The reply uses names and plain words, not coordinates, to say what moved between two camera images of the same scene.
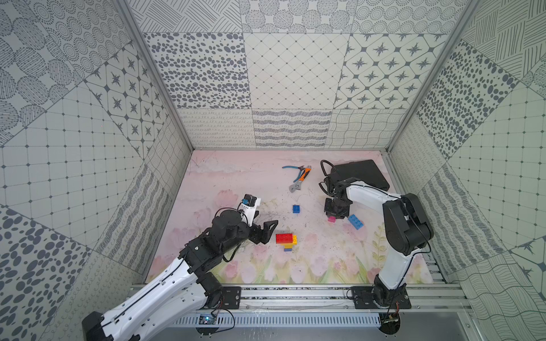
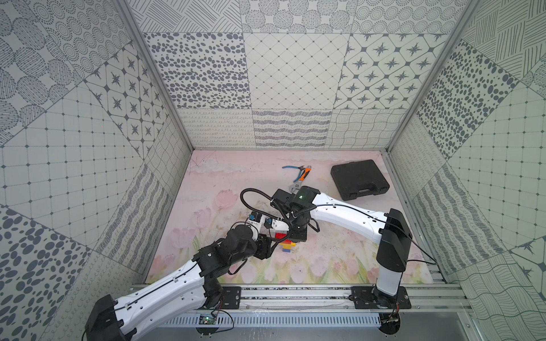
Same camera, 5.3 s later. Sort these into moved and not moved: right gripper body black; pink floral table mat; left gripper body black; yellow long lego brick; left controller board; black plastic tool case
Moved: left gripper body black; right gripper body black
Not moved: yellow long lego brick; black plastic tool case; pink floral table mat; left controller board
